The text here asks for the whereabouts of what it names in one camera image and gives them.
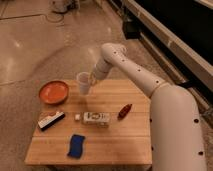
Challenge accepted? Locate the white ceramic cup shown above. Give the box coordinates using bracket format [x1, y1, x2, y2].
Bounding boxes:
[76, 72, 91, 95]

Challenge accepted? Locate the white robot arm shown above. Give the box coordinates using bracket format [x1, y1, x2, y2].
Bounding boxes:
[92, 43, 207, 171]

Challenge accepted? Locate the orange ceramic bowl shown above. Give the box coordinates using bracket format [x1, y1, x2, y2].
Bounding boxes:
[39, 80, 69, 105]

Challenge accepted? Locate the small white cube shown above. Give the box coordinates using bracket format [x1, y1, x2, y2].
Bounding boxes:
[74, 114, 81, 121]

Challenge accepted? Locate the white printed box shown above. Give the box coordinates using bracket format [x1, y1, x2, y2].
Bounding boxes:
[83, 112, 110, 125]

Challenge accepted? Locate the red bottle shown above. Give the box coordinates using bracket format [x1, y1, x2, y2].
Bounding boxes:
[118, 104, 132, 119]

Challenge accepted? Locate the black and white brush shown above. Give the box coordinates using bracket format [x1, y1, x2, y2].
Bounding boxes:
[38, 111, 65, 131]

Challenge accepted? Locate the blue sponge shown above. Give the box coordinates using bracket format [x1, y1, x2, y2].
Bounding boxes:
[67, 134, 85, 158]

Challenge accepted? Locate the wooden table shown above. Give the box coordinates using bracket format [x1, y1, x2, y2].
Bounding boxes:
[25, 80, 152, 166]

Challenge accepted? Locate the white base with cables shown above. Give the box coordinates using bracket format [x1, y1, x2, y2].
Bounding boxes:
[50, 0, 80, 14]

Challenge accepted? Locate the long metal rail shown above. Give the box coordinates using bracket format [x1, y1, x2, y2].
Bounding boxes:
[99, 0, 213, 111]

